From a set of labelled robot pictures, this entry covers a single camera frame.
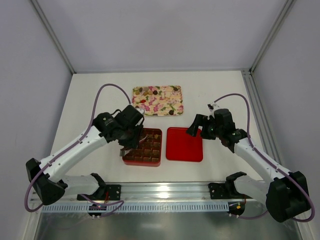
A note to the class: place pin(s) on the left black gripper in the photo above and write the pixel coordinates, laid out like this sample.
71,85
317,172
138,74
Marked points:
130,141

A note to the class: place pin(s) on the right aluminium frame post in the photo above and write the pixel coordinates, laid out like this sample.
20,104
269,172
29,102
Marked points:
276,26

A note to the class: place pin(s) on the slotted grey cable duct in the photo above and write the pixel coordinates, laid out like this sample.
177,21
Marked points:
140,207

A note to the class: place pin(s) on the red box lid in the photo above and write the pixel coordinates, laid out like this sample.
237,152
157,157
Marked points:
181,146

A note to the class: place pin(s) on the aluminium frame post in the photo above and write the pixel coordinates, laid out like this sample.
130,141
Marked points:
276,26
52,35

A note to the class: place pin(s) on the aluminium right side rail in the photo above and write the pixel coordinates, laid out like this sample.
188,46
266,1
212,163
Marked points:
260,116

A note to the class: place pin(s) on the red chocolate box with insert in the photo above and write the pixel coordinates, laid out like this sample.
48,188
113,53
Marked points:
148,154

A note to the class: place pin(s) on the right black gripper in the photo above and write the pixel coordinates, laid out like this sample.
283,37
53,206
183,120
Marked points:
204,128

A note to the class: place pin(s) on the left aluminium frame post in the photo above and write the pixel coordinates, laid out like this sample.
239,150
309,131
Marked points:
52,35

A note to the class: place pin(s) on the aluminium rail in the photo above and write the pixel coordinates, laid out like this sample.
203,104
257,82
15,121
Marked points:
260,116
160,191

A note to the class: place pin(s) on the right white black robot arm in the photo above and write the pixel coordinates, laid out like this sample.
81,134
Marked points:
283,192

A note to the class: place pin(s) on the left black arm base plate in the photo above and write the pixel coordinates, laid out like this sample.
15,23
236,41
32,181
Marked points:
109,192

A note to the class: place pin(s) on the metal tongs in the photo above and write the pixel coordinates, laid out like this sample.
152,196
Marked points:
130,150

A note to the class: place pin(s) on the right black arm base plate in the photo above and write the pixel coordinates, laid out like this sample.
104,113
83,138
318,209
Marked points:
223,191

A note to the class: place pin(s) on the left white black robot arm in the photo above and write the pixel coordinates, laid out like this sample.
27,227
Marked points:
48,176

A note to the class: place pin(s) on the floral rectangular tray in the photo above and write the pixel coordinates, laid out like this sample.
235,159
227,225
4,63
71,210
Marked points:
159,100

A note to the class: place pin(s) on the aluminium front rail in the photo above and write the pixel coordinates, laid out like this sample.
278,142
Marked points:
160,191

